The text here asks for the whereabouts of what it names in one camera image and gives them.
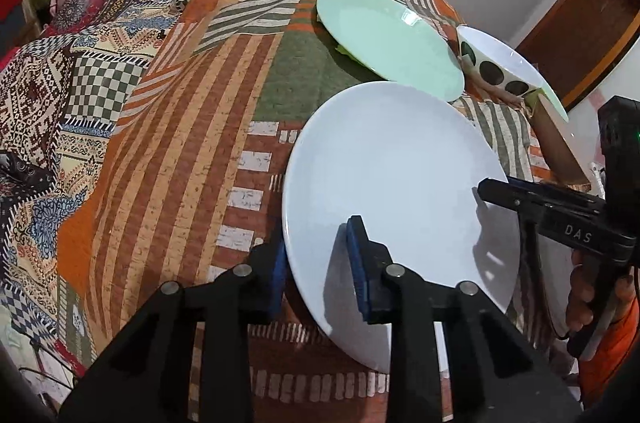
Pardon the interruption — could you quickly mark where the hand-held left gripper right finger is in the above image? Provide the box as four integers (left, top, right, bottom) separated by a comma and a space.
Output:
346, 215, 583, 423

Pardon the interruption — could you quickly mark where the person's right hand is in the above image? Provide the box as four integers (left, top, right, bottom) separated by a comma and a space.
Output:
565, 249, 637, 339

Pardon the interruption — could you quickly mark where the brown wooden door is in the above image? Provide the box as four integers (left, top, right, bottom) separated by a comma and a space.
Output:
515, 0, 640, 114

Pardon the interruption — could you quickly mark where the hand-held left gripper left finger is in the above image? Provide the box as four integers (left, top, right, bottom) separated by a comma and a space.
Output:
57, 240, 291, 423

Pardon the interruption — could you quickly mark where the white bowl with black dots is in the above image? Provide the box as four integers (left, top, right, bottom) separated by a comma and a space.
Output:
456, 25, 548, 100

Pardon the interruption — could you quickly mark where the mint green plate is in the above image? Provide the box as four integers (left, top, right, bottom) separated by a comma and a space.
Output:
316, 0, 466, 102

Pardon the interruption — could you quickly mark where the checkered patterned blanket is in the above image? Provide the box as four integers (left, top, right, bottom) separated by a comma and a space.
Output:
0, 0, 258, 384

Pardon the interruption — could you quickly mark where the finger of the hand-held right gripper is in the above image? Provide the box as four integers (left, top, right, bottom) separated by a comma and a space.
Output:
477, 177, 608, 225

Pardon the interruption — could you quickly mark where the brown plate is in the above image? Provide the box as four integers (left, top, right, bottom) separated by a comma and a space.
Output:
532, 95, 592, 184

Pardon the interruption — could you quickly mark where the red box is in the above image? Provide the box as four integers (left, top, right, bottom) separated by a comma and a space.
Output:
0, 0, 23, 24

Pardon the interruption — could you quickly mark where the black cable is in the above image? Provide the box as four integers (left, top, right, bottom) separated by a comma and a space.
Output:
19, 365, 76, 393

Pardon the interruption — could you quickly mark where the striped patchwork blanket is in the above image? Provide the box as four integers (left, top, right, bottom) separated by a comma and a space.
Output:
57, 0, 591, 423

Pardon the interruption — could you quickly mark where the white plate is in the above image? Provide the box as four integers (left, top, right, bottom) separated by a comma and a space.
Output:
281, 81, 523, 375

